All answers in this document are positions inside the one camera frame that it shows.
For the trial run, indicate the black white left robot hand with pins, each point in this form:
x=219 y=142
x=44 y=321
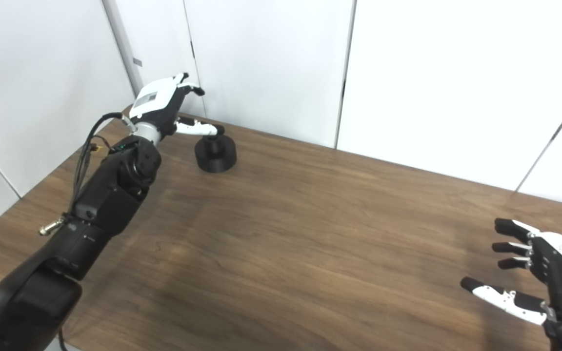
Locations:
x=156 y=100

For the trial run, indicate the round black stepped part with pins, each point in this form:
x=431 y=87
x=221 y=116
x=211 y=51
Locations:
x=215 y=158

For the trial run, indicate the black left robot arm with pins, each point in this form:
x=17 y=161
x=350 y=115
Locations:
x=110 y=195

